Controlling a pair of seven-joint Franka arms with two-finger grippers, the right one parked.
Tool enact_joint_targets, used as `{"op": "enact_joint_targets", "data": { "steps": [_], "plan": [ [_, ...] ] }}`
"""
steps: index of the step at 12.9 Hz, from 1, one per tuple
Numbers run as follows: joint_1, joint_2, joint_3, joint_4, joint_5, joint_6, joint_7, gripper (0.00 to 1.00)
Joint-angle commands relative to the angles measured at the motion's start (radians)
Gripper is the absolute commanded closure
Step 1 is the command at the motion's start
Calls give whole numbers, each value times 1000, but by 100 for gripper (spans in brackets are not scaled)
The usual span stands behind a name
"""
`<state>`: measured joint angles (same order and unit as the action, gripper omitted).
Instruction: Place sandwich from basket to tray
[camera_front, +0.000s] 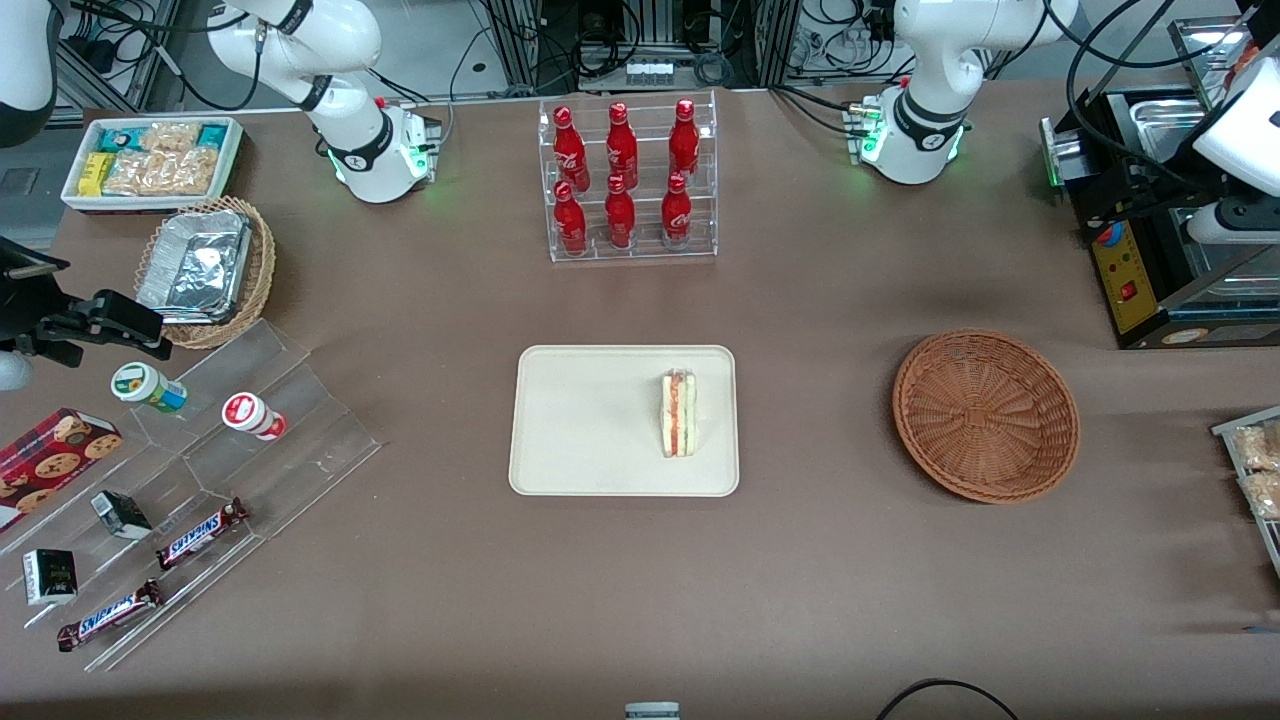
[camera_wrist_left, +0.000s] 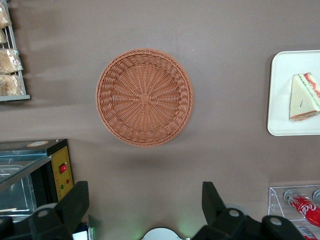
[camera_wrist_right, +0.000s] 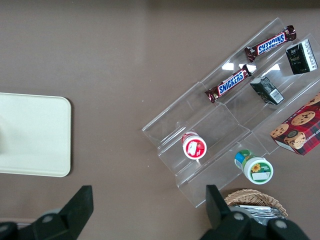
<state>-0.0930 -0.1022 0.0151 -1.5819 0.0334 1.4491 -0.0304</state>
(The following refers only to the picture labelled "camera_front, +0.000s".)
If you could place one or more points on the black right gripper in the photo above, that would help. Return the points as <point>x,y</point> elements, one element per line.
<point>22,303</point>

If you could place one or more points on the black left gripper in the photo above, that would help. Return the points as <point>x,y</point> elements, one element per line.
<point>1149,186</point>

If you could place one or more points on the triangular sandwich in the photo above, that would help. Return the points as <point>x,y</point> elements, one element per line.
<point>679,415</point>

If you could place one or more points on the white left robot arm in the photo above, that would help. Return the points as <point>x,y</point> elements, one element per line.
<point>930,80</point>

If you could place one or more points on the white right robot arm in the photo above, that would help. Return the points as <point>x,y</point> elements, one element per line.
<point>350,130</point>

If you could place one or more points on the light wicker basket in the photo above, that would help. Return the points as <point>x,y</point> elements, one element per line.
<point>255,280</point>

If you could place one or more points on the grey metal snack tray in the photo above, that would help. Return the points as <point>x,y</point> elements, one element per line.
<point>1225,430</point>

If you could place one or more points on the brown wicker basket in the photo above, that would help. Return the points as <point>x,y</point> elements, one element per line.
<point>985,415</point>

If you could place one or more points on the cream plastic tray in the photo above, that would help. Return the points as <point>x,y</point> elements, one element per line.
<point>590,420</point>

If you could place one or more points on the green label yogurt cup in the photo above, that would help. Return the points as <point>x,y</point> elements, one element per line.
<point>145,386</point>

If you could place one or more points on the steel warmer pan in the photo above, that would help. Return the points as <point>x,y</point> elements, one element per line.
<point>1165,125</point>

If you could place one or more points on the aluminium foil container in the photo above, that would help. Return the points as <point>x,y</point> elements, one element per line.
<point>195,265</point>

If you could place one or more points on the black hot food warmer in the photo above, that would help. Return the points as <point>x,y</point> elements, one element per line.
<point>1130,290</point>

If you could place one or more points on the red label yogurt cup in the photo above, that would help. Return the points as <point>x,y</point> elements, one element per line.
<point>252,414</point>

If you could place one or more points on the red cookie box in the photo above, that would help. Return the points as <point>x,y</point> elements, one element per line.
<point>50,460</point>

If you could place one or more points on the white rectangular snack bin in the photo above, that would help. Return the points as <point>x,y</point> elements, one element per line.
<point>72,195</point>

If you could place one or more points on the large clear cracker bag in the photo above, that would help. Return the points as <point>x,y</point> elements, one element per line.
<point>160,173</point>

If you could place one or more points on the yellow snack packet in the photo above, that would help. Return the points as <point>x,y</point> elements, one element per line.
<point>95,173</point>

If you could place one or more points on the small black box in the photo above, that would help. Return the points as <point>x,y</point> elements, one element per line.
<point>50,577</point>
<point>122,514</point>

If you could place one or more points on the clear acrylic stepped shelf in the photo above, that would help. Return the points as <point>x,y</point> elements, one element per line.
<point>300,450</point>

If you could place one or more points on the teal snack packet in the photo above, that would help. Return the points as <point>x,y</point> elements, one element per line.
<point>120,138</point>
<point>212,135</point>

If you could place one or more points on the small clear cracker bag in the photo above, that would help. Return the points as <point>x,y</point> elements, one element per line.
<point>170,137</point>

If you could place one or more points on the snickers chocolate bar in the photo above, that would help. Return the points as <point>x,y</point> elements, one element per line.
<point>110,616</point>
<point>200,535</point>

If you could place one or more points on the fried snack bag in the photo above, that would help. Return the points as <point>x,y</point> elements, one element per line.
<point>1260,447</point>
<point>1265,495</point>

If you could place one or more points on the red cola bottle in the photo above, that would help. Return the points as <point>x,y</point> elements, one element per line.
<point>620,220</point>
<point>568,150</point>
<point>684,140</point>
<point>677,215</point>
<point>570,225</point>
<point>621,145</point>

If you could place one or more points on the clear acrylic bottle rack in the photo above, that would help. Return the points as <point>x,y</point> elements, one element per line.
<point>628,255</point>

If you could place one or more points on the white power strip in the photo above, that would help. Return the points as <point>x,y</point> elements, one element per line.
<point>648,72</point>

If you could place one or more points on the grey box at table edge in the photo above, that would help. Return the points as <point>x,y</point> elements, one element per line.
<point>652,712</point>

